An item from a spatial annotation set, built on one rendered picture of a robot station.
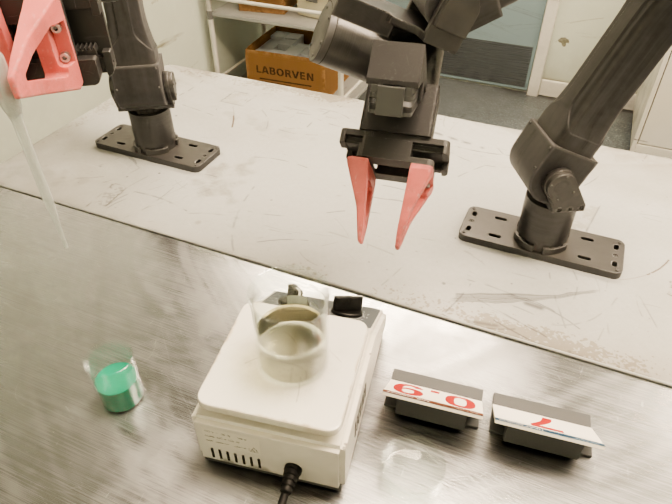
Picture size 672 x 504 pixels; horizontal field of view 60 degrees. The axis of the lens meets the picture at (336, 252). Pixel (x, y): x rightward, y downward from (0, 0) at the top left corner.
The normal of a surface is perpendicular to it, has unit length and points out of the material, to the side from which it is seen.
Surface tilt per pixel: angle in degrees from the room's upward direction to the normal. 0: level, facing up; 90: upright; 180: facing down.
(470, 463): 0
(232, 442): 90
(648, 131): 90
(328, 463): 90
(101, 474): 0
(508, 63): 90
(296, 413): 0
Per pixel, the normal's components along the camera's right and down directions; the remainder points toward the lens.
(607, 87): 0.07, 0.62
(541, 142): -0.91, -0.24
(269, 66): -0.36, 0.62
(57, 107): 0.92, 0.26
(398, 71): -0.16, -0.18
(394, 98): -0.25, 0.42
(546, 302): 0.00, -0.77
